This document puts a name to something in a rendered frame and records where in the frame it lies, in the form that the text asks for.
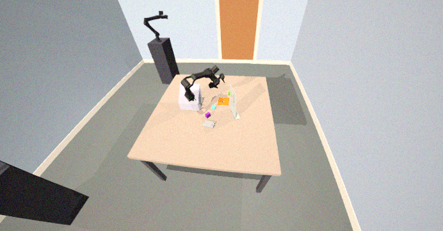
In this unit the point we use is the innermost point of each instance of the beige panel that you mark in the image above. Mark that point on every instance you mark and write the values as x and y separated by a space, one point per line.
233 103

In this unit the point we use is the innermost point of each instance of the orange flat square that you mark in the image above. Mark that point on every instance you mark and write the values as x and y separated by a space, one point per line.
226 101

